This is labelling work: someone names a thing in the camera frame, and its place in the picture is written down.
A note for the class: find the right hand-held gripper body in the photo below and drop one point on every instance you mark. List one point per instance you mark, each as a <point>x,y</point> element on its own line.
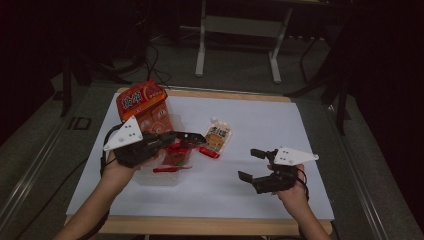
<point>293,156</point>

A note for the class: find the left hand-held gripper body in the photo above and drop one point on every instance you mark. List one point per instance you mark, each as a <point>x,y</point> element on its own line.
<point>125,135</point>

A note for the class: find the red and black snack packet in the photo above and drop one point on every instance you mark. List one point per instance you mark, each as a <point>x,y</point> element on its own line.
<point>176,156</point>

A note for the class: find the orange snack packet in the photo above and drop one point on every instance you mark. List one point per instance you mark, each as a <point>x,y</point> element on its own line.
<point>140,98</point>

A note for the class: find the clear plastic container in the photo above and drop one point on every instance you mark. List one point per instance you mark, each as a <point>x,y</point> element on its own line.
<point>160,178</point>

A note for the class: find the person's left hand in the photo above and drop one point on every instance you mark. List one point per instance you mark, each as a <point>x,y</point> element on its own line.
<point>118,171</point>

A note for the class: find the person's right hand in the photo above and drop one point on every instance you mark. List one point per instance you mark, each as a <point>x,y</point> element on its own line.
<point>296,200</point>

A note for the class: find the beige snack packet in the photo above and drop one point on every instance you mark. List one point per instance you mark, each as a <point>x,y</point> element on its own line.
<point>218,136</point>

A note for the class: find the white table mat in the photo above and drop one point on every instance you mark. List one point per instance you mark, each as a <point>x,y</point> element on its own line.
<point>233,106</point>

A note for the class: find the black metal stand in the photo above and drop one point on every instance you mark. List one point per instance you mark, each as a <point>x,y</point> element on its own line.
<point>341,110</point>
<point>66,93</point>

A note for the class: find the white metal stand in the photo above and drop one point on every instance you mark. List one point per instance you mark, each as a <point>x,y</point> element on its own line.
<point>200,50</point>

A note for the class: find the aluminium rail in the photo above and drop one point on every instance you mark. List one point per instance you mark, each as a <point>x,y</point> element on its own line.
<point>360,180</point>
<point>30,173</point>

